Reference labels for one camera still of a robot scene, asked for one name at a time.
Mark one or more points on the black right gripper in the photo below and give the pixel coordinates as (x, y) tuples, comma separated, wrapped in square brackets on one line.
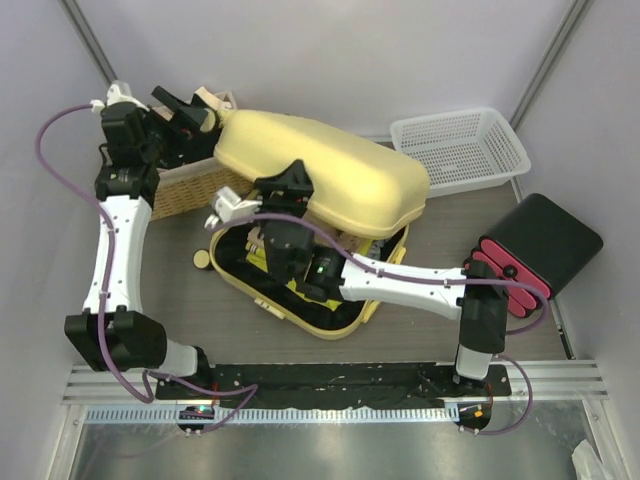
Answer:
[(294, 188)]

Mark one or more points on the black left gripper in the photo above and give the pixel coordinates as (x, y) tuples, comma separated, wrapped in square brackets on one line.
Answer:
[(178, 128)]

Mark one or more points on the yellow hard-shell suitcase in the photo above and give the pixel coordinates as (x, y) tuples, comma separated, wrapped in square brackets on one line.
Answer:
[(362, 190)]

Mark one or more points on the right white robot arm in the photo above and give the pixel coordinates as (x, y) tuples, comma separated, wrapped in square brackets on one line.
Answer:
[(472, 295)]

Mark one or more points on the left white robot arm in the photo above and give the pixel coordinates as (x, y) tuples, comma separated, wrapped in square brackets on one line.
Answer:
[(112, 331)]

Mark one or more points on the beige item with white tag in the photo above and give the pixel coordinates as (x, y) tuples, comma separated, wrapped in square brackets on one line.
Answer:
[(221, 101)]

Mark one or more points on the woven wicker basket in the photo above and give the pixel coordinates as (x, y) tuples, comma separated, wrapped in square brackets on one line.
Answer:
[(192, 186)]

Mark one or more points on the white plastic mesh basket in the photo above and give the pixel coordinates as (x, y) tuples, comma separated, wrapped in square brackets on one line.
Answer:
[(463, 150)]

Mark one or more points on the black and pink drawer box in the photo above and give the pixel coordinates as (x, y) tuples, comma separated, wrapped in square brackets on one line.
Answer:
[(538, 243)]

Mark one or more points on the crumpled white plastic bag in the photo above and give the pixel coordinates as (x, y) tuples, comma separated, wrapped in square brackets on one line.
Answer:
[(587, 464)]

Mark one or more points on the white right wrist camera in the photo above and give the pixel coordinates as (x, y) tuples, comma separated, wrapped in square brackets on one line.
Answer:
[(227, 205)]

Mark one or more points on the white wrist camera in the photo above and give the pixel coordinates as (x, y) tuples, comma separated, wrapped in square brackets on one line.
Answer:
[(117, 92), (227, 205)]

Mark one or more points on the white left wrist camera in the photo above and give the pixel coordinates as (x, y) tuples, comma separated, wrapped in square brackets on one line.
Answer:
[(117, 92)]

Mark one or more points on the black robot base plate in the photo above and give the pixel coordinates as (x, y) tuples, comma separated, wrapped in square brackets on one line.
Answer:
[(401, 385)]

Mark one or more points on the white slotted cable duct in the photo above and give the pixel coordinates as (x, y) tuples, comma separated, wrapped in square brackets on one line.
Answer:
[(201, 415)]

